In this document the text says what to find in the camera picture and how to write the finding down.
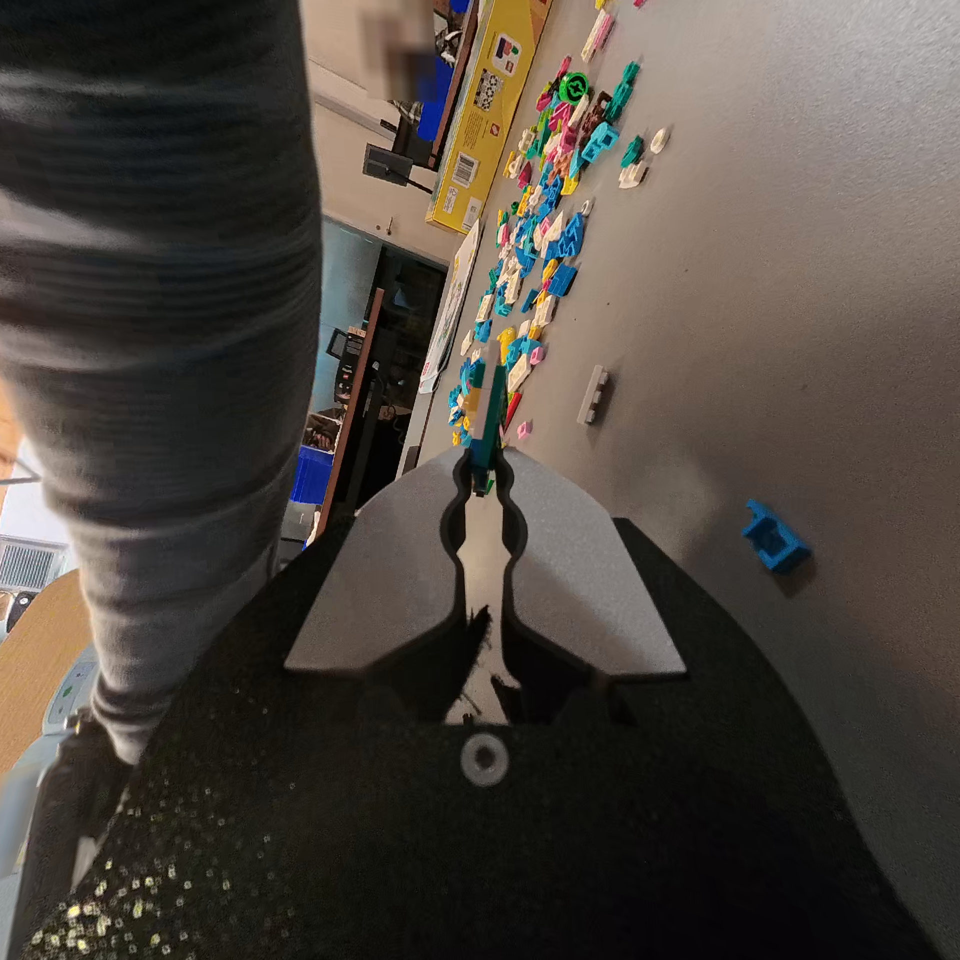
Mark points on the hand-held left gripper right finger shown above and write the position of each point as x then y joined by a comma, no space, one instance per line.
585,592

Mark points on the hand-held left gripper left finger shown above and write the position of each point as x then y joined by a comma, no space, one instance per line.
375,585

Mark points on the multicoloured toy brick assembly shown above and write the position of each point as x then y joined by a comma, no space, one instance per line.
491,420

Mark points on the person's right forearm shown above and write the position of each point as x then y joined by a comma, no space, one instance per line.
150,300

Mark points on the grey desk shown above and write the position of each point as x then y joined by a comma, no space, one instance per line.
787,300

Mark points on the open building instruction booklet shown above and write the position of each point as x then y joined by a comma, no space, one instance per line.
67,694

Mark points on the blue storage bin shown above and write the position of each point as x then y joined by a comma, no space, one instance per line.
309,476
433,101

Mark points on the light wooden table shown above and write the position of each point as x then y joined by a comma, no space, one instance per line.
37,660

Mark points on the brown wooden panel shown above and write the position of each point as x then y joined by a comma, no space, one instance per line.
360,405

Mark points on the red long toy brick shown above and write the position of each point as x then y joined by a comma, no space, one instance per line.
514,409

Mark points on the tan long toy brick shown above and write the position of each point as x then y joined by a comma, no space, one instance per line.
592,395

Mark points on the blue angular toy brick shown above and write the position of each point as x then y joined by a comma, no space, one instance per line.
776,536

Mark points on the white printed leaflet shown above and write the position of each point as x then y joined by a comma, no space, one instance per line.
454,300

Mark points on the glass partition window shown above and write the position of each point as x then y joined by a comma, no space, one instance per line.
345,277

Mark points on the black metal rod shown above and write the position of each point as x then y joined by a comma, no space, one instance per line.
19,474

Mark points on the pile of colourful toy bricks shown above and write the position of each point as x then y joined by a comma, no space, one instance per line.
540,225

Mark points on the white rounded toy brick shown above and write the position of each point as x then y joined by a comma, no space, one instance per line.
634,175

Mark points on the teal toy brick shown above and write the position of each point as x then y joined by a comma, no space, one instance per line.
632,150

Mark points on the small white round brick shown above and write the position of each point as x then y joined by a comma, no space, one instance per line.
660,139

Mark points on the yellow toy brick box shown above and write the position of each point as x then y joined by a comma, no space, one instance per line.
484,127

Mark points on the green round toy piece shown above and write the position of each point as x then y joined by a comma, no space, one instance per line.
576,86

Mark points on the white wall vent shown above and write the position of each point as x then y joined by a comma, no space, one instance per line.
26,562

